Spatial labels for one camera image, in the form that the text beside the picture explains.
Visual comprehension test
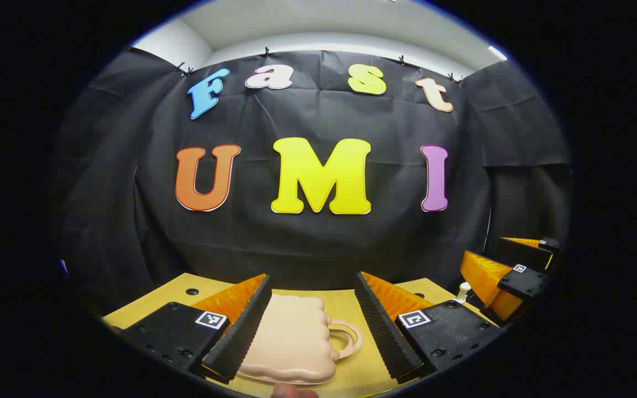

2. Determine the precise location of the black backdrop cloth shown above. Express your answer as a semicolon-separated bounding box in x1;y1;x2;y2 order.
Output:
53;47;573;310

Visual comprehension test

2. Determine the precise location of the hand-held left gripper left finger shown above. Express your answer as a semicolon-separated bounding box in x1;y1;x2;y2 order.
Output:
119;273;273;386

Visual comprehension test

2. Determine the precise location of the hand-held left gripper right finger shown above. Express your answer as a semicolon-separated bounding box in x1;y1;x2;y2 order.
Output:
354;271;504;386

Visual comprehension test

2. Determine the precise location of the beige suitcase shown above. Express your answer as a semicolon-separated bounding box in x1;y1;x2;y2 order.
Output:
236;293;363;386

